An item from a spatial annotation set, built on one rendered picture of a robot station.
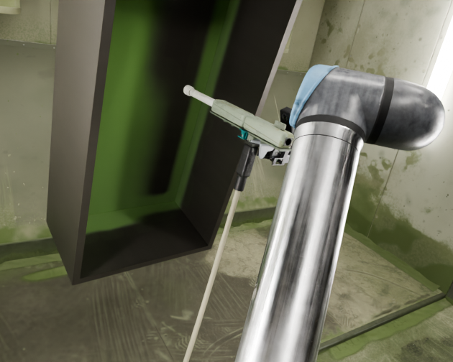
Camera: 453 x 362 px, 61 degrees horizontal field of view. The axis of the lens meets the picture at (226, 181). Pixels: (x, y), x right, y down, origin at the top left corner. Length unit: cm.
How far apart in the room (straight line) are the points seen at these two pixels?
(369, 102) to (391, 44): 235
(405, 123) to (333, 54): 267
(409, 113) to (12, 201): 200
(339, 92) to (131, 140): 109
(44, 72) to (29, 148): 46
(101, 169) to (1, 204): 80
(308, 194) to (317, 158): 6
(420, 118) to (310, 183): 21
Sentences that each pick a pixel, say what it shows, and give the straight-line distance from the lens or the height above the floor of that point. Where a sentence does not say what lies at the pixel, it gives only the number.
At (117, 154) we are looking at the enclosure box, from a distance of 162.
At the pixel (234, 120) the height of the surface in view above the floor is 114.
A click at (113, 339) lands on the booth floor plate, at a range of 188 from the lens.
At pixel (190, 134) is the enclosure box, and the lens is 173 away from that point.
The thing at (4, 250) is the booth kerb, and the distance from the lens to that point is 230.
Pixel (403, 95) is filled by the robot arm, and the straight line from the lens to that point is 68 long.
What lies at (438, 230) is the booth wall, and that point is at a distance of 281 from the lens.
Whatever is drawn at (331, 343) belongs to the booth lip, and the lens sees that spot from 210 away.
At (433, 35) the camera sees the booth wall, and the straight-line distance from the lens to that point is 286.
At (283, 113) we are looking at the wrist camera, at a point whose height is 118.
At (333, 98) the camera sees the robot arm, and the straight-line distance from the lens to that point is 65.
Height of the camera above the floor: 139
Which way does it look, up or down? 22 degrees down
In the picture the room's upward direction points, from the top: 10 degrees clockwise
